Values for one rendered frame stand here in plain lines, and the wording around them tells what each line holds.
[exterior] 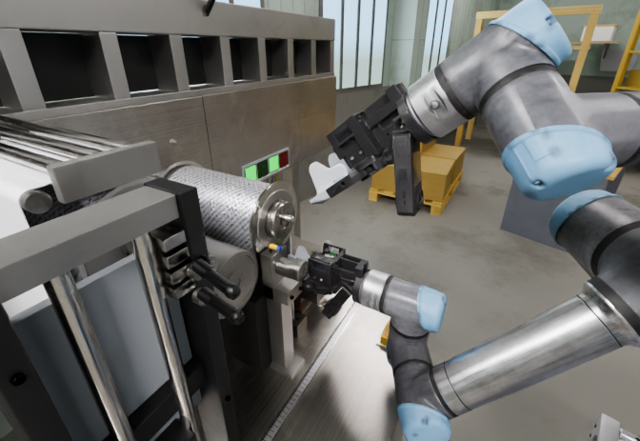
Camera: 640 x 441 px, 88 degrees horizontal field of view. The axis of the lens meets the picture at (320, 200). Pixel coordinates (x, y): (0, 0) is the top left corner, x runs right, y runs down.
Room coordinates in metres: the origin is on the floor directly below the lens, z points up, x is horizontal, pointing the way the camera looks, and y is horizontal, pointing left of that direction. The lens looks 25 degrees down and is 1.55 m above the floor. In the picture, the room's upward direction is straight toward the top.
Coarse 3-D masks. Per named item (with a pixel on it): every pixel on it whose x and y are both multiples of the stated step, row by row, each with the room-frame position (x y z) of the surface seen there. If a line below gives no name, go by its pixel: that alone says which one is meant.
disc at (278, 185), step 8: (272, 184) 0.56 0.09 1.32; (280, 184) 0.58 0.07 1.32; (288, 184) 0.60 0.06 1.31; (264, 192) 0.54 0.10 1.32; (264, 200) 0.53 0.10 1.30; (296, 200) 0.62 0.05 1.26; (256, 208) 0.52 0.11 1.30; (296, 208) 0.62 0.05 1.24; (256, 216) 0.51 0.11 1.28; (256, 224) 0.51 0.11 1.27; (256, 232) 0.51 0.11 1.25; (256, 240) 0.51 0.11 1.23; (256, 248) 0.51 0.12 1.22; (264, 248) 0.53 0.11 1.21
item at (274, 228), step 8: (280, 200) 0.57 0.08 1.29; (272, 208) 0.54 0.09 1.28; (280, 208) 0.54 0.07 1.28; (288, 208) 0.56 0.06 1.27; (272, 216) 0.53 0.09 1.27; (272, 224) 0.52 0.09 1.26; (280, 224) 0.55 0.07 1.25; (288, 224) 0.56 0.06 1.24; (272, 232) 0.52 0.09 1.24; (280, 232) 0.54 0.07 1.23; (288, 232) 0.56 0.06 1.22
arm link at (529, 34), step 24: (528, 0) 0.37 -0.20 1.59; (504, 24) 0.36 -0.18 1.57; (528, 24) 0.35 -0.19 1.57; (552, 24) 0.34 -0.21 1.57; (480, 48) 0.37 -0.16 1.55; (504, 48) 0.35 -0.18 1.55; (528, 48) 0.34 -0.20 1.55; (552, 48) 0.34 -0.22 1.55; (456, 72) 0.38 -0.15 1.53; (480, 72) 0.36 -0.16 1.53; (504, 72) 0.34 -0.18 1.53; (456, 96) 0.37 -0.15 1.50; (480, 96) 0.35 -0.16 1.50
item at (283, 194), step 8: (272, 192) 0.56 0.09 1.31; (280, 192) 0.57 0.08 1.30; (288, 192) 0.60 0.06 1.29; (272, 200) 0.55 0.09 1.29; (288, 200) 0.59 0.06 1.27; (264, 208) 0.53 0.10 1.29; (264, 216) 0.53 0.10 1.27; (264, 224) 0.53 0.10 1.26; (264, 232) 0.53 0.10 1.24; (264, 240) 0.52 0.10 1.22; (272, 240) 0.55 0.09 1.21; (280, 240) 0.57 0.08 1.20
